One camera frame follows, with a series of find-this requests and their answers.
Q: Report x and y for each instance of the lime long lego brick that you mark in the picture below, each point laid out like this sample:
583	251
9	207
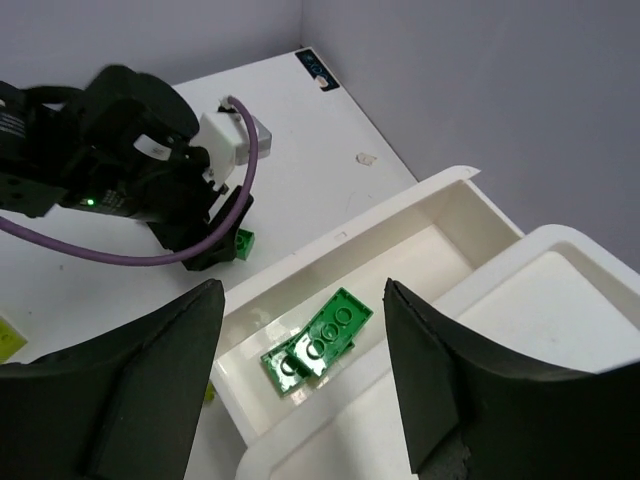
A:
11	340

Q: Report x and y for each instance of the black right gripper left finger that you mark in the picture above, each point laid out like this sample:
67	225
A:
123	405

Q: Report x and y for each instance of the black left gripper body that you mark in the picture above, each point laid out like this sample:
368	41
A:
125	150

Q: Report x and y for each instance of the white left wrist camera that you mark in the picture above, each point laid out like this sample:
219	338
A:
223	134

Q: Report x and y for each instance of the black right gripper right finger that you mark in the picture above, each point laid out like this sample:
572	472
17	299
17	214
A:
474	409

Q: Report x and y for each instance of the small white scrap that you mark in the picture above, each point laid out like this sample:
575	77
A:
365	159

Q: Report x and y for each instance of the green lego plate two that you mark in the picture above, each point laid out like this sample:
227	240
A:
329	333

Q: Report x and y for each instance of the green small lego brick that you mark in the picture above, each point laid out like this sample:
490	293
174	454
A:
244	242

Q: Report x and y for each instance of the lime small lego brick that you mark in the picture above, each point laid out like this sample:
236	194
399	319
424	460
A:
210	393

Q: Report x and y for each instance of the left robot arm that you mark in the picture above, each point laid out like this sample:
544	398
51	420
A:
30	185

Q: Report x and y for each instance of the green lego plate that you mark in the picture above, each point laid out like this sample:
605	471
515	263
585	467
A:
287	372

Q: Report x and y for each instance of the blue corner sticker left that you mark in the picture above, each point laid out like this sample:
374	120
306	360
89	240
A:
317	70

